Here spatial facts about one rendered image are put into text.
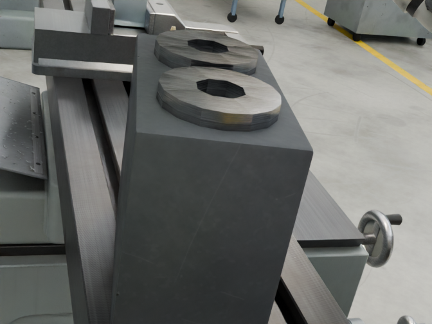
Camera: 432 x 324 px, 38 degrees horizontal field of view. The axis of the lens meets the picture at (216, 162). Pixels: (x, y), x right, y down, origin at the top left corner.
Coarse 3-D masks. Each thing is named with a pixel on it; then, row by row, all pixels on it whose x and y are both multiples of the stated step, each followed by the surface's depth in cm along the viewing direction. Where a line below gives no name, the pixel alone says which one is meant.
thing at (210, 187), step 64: (192, 64) 50; (256, 64) 56; (128, 128) 54; (192, 128) 41; (256, 128) 42; (128, 192) 42; (192, 192) 42; (256, 192) 42; (128, 256) 44; (192, 256) 44; (256, 256) 45; (128, 320) 46; (192, 320) 47; (256, 320) 48
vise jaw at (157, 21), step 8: (152, 0) 103; (160, 0) 104; (152, 8) 98; (160, 8) 99; (168, 8) 100; (152, 16) 96; (160, 16) 96; (168, 16) 97; (176, 16) 97; (152, 24) 97; (160, 24) 97; (168, 24) 97; (176, 24) 98; (152, 32) 97; (160, 32) 98
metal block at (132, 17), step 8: (112, 0) 98; (120, 0) 97; (128, 0) 97; (136, 0) 98; (144, 0) 98; (120, 8) 98; (128, 8) 98; (136, 8) 98; (144, 8) 98; (120, 16) 98; (128, 16) 98; (136, 16) 99; (144, 16) 99; (120, 24) 99; (128, 24) 99; (136, 24) 99; (144, 24) 100
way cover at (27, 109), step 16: (0, 80) 105; (0, 96) 100; (16, 96) 102; (32, 96) 105; (0, 112) 94; (16, 112) 97; (32, 112) 99; (0, 128) 90; (16, 128) 92; (32, 128) 94; (0, 144) 86; (16, 144) 88; (32, 144) 90; (0, 160) 82; (16, 160) 84; (32, 160) 86; (32, 176) 82
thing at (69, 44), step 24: (96, 0) 97; (48, 24) 96; (72, 24) 98; (96, 24) 95; (192, 24) 109; (216, 24) 111; (48, 48) 95; (72, 48) 96; (96, 48) 97; (120, 48) 97; (48, 72) 95; (72, 72) 96; (96, 72) 97; (120, 72) 98
